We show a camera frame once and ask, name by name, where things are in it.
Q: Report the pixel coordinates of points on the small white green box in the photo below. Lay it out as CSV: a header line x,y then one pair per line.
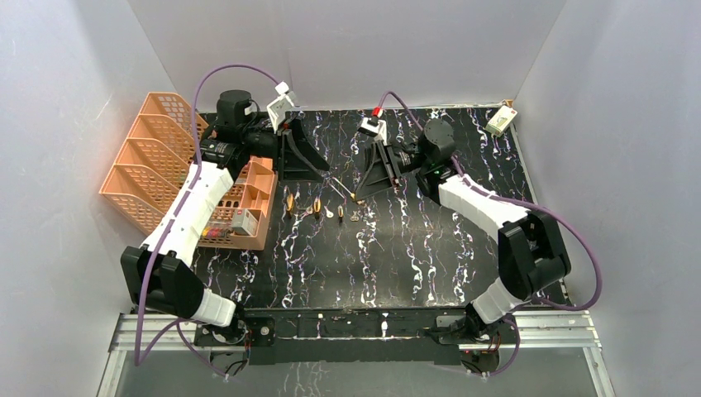
x,y
499,123

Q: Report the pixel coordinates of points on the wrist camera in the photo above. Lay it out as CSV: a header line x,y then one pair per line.
x,y
374,126
284,103

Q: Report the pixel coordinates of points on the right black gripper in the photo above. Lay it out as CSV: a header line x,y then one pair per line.
x,y
379,174

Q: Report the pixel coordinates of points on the medium brass padlock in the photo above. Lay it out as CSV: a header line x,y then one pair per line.
x,y
317,208

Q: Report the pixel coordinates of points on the coloured marker set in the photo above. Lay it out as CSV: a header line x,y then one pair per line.
x,y
216,232

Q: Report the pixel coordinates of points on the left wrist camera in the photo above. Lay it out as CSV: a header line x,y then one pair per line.
x,y
284,103

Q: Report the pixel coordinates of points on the white staple box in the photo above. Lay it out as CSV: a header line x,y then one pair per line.
x,y
244,223

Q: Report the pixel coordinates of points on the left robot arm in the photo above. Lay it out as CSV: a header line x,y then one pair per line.
x,y
158,272

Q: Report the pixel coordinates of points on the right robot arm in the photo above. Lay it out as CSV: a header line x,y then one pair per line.
x,y
531,251

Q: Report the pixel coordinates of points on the large brass padlock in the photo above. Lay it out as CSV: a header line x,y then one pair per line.
x,y
289,202

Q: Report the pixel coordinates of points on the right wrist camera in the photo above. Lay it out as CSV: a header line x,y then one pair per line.
x,y
374,126

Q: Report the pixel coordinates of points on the aluminium frame rail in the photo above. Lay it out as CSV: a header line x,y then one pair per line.
x,y
537,329

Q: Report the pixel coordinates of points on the orange plastic desk organizer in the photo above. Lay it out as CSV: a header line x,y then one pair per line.
x,y
154,161

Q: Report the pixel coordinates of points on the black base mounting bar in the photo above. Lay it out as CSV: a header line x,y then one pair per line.
x,y
350,331

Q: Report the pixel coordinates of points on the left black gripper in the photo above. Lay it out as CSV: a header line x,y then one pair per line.
x,y
281,150

